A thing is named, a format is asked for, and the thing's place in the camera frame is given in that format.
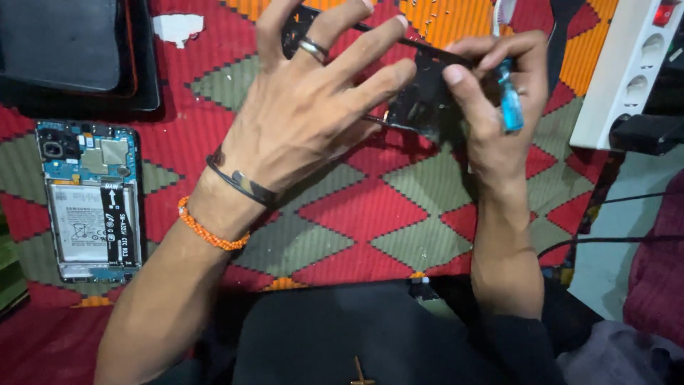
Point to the person's left hand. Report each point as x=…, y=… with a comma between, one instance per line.
x=288, y=123

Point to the person's right hand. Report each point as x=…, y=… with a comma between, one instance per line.
x=499, y=144

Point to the black phone frame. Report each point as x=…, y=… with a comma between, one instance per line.
x=422, y=101

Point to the black wristband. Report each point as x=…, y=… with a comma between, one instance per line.
x=243, y=184

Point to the red patterned woven mat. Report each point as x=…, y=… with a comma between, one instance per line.
x=374, y=208

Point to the white brush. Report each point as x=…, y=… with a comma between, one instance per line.
x=504, y=13

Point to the scatter of small screws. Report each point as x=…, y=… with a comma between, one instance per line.
x=425, y=21

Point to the black plug adapter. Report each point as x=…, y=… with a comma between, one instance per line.
x=644, y=133

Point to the white paper scrap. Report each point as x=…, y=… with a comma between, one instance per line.
x=179, y=28

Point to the black tray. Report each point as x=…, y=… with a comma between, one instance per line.
x=144, y=80

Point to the white power strip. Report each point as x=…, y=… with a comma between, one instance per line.
x=630, y=64

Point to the maroon cloth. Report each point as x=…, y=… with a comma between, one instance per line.
x=660, y=267

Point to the person's black garment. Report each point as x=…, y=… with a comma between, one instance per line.
x=320, y=331

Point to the opened smartphone with battery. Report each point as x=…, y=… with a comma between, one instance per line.
x=88, y=208

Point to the grey cloth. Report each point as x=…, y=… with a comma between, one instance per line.
x=620, y=353

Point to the dark grey pad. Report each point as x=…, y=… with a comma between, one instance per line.
x=59, y=43

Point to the gold cross pendant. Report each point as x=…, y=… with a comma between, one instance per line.
x=361, y=373

